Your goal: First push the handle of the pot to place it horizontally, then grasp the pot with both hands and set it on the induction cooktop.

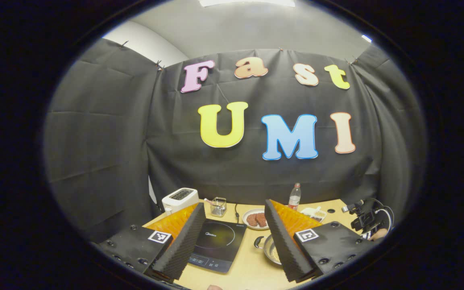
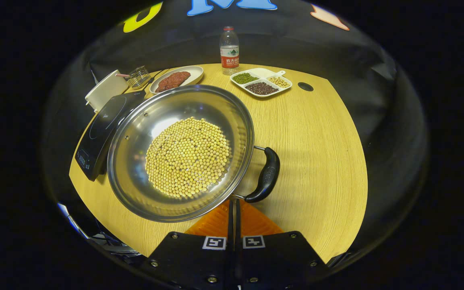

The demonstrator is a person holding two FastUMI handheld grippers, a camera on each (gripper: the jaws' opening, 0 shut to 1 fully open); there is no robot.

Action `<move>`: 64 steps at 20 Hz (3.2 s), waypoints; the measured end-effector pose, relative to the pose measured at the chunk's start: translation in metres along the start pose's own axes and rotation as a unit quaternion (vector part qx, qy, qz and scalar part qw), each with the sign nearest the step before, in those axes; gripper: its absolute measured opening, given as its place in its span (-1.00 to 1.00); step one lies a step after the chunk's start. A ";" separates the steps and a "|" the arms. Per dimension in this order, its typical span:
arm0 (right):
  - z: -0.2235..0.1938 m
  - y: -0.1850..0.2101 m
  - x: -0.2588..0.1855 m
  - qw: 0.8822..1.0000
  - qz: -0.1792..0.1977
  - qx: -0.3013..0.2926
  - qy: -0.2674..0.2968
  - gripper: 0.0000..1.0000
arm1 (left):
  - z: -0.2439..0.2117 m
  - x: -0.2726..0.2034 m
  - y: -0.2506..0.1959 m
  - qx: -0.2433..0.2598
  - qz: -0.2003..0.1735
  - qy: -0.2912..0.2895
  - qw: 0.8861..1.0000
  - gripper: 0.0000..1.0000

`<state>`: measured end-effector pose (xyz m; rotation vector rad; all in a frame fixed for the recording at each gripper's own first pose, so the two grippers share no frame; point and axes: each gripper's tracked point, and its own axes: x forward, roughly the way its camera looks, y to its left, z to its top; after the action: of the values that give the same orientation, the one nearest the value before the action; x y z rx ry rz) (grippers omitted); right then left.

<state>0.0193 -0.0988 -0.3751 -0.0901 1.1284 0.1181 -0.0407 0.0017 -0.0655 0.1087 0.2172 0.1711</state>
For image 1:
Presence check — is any white round plate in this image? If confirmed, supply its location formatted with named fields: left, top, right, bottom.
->
left=242, top=208, right=271, bottom=230

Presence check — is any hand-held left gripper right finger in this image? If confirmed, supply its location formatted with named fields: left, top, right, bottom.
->
left=264, top=199, right=377, bottom=283

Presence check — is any black induction cooktop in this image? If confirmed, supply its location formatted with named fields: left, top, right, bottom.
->
left=188, top=218, right=247, bottom=273

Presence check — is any clear glass container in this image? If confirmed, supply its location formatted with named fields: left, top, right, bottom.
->
left=211, top=197, right=228, bottom=218

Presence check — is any white toaster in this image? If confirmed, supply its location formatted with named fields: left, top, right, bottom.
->
left=162, top=188, right=199, bottom=214

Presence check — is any stainless steel pot black handle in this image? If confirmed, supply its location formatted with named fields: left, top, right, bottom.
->
left=255, top=234, right=283, bottom=266

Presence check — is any black backdrop cloth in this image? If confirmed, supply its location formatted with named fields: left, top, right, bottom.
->
left=43, top=38, right=428, bottom=243

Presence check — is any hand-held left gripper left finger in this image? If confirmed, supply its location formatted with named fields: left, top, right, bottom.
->
left=98, top=202, right=207, bottom=282

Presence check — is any large ceiling light panel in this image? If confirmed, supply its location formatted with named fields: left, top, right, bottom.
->
left=199, top=0, right=296, bottom=8

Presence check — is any white tray of snacks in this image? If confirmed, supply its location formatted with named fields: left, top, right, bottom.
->
left=300, top=206, right=328, bottom=223

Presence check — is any clear plastic bottle red label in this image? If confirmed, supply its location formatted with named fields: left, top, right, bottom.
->
left=288, top=183, right=302, bottom=211

